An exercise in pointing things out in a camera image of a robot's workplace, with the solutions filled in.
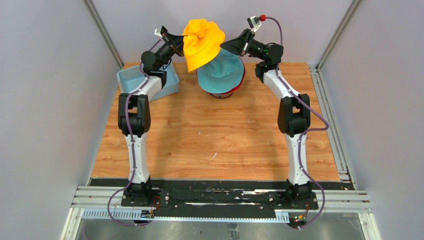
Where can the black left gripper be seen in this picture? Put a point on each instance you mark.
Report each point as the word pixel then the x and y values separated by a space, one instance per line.
pixel 176 42

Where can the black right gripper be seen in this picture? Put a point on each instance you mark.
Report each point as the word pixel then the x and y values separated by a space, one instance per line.
pixel 241 45

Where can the yellow bucket hat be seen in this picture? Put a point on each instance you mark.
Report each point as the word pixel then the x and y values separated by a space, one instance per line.
pixel 201 42

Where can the teal bucket hat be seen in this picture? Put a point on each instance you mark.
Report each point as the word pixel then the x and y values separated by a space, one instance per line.
pixel 222 74

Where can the red bucket hat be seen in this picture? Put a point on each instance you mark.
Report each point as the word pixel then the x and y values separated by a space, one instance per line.
pixel 238 86

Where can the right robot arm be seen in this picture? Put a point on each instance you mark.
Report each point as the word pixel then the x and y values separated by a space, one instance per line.
pixel 294 117

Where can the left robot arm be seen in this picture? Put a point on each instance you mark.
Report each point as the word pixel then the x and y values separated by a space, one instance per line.
pixel 154 78

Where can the teal plastic basket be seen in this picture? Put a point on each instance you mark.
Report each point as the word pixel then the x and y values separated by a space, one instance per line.
pixel 130 79

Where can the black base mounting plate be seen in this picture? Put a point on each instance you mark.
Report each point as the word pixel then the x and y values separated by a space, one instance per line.
pixel 213 199

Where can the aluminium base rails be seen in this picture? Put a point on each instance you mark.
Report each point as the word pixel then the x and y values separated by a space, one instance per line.
pixel 359 205

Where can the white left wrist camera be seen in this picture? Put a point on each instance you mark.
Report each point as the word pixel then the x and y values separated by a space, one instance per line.
pixel 161 32

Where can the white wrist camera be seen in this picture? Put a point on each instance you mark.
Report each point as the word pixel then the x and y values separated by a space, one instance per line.
pixel 254 23
pixel 161 32

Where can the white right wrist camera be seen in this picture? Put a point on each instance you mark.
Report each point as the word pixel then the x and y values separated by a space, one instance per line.
pixel 254 23

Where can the black wire hat stand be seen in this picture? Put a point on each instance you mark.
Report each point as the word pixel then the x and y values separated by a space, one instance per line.
pixel 221 96

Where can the left aluminium corner rail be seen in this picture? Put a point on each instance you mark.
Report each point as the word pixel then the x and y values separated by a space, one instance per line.
pixel 93 12

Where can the aluminium corner frame rail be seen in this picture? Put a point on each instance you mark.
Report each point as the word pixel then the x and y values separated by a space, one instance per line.
pixel 341 159

